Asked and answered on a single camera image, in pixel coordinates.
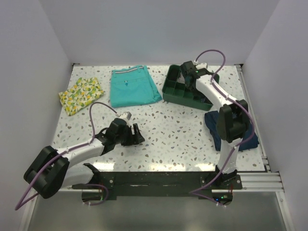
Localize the grey rolled sock left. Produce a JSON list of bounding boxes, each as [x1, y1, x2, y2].
[[177, 72, 185, 84]]

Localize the dark blue folded garment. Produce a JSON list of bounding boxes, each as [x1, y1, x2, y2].
[[205, 111, 259, 152]]

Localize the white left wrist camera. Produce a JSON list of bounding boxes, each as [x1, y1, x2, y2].
[[116, 112, 131, 123]]

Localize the lemon print folded cloth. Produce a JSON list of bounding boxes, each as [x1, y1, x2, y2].
[[58, 77, 104, 116]]

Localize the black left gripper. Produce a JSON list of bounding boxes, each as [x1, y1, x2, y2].
[[115, 123, 144, 146]]

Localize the navy white striped underwear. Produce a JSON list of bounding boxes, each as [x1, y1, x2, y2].
[[195, 96, 209, 103]]

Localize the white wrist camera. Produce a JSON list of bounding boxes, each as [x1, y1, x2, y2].
[[116, 112, 131, 123], [193, 61, 208, 69]]

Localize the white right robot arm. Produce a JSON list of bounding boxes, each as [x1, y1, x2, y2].
[[180, 61, 250, 189]]

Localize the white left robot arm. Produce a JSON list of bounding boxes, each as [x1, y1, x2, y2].
[[24, 118, 145, 199]]

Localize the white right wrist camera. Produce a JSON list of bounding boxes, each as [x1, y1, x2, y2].
[[193, 61, 208, 69]]

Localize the teal folded shorts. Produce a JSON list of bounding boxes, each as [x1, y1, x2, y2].
[[110, 65, 162, 108]]

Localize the green divided organizer box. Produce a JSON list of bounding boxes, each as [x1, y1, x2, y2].
[[162, 64, 213, 111]]

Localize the aluminium frame rail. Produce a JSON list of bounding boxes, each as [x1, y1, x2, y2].
[[235, 64, 295, 231]]

